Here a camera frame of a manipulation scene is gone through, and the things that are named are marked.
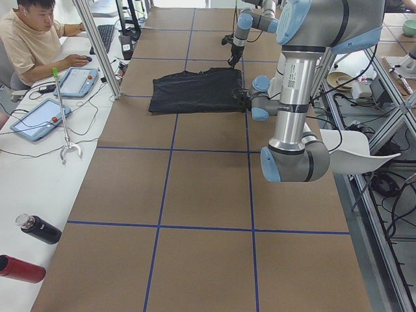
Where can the aluminium frame post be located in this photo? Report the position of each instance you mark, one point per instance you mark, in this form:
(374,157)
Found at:
(99,48)

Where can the blue teach pendant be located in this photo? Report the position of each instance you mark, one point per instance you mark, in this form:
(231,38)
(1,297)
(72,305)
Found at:
(77,82)
(39,121)

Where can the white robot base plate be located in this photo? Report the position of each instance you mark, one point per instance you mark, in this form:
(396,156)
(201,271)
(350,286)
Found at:
(350,152)

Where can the red water bottle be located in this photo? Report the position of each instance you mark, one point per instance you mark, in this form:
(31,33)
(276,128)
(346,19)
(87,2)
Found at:
(17,269)

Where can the wooden bowl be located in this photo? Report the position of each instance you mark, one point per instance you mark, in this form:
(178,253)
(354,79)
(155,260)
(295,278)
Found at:
(336,78)

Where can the near blue teach pendant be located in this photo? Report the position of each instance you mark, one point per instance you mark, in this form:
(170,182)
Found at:
(39,121)

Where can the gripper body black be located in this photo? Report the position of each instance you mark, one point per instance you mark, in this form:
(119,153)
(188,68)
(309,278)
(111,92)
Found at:
(234,52)
(244,103)

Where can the black power adapter box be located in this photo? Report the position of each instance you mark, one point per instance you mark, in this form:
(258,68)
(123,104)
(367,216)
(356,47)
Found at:
(126,46)

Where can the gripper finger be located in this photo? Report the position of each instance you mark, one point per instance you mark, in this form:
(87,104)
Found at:
(233,61)

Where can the metal reacher grabber tool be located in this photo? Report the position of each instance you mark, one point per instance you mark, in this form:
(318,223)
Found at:
(69,145)

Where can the black water bottle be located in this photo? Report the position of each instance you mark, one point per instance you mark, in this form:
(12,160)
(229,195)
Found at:
(38,228)

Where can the black graphic t-shirt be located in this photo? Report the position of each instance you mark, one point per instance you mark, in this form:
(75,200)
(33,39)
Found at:
(214,90)

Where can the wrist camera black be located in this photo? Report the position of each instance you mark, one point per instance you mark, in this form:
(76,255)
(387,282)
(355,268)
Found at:
(237,92)
(227,39)

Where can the black computer keyboard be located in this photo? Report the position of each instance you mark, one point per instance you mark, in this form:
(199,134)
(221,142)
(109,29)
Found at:
(106,33)

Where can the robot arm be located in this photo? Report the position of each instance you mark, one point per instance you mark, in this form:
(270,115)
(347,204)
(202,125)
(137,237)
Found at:
(304,30)
(246,20)

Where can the far blue teach pendant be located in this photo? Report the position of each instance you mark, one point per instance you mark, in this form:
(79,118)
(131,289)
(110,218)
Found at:
(77,82)

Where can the seated person beige shirt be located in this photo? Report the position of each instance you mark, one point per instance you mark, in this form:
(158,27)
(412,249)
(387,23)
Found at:
(31,37)

